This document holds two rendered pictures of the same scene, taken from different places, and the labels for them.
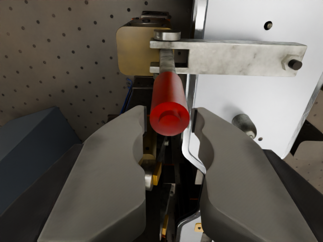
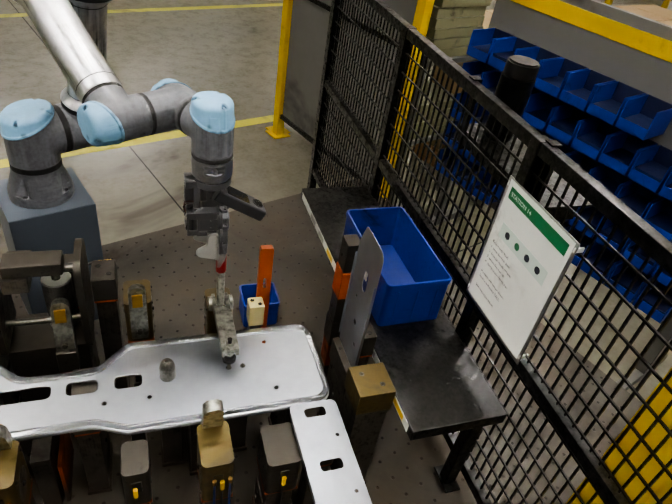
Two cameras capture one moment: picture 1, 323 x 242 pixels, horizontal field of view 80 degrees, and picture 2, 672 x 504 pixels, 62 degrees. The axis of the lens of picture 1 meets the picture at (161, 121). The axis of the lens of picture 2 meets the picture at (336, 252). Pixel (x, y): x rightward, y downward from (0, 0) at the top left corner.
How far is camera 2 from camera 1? 1.16 m
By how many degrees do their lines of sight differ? 70
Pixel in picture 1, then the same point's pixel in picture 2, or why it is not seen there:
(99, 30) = not seen: hidden behind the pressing
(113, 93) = not seen: hidden behind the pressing
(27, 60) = (163, 298)
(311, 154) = (128, 458)
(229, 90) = (195, 359)
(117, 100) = not seen: hidden behind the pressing
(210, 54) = (225, 313)
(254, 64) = (225, 330)
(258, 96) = (193, 379)
